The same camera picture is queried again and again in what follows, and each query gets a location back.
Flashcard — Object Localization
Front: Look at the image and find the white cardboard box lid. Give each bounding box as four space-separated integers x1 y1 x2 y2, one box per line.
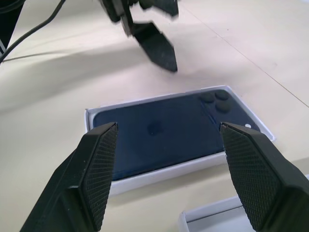
178 195 245 232

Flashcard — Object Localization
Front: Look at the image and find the dark blue smartphone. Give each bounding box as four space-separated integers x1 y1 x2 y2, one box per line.
91 89 263 182

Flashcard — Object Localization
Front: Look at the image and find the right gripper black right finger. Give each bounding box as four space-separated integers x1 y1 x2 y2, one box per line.
219 122 309 232

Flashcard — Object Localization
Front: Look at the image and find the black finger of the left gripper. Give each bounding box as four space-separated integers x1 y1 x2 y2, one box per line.
139 0 180 17
133 21 179 73

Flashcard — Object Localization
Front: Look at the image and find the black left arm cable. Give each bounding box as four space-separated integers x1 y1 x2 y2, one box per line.
0 0 66 64

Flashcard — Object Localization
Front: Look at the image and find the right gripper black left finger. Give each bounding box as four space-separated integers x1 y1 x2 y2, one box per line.
20 122 119 232

